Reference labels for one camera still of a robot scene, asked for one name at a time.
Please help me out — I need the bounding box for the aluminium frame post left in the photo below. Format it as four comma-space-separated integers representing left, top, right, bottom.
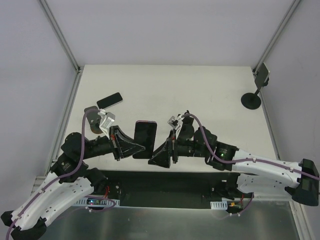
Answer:
37, 0, 81, 73

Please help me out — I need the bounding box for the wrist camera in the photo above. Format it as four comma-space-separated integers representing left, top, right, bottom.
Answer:
167, 114, 183, 137
98, 109, 116, 138

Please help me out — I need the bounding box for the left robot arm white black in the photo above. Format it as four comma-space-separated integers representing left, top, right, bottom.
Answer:
0, 126, 145, 240

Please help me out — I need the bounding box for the black phone silver edge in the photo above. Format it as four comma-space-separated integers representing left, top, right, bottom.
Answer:
254, 62, 270, 89

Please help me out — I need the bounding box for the aluminium frame post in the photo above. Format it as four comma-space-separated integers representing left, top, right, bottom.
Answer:
37, 0, 81, 73
252, 0, 303, 76

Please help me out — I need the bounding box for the aluminium frame rail left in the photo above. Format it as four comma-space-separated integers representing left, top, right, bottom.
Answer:
44, 67, 83, 176

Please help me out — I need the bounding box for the black phone stand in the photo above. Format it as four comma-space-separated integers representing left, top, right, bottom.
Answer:
240, 77, 270, 110
177, 115, 195, 141

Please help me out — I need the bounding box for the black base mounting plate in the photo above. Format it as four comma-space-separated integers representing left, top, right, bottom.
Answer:
87, 168, 256, 208

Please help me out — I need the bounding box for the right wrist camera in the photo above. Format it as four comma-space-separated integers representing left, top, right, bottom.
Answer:
167, 114, 183, 137

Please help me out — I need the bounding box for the white cable duct left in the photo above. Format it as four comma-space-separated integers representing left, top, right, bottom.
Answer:
72, 197, 120, 208

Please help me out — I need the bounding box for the white cable duct right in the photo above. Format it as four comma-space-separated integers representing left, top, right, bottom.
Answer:
210, 200, 228, 211

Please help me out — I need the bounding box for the dark grey phone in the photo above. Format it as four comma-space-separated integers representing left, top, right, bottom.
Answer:
84, 106, 103, 135

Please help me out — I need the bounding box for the black phone purple edge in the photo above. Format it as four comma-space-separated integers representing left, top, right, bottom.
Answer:
132, 120, 158, 160

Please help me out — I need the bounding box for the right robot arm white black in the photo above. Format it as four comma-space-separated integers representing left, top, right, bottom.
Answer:
148, 127, 320, 207

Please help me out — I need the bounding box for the white cable duct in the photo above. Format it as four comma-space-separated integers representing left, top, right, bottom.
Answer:
72, 197, 120, 208
210, 200, 228, 211

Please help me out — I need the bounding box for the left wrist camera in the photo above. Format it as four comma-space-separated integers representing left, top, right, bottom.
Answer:
98, 109, 116, 138

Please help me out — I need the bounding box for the aluminium frame post right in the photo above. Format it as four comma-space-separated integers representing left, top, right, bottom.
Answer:
252, 0, 303, 76

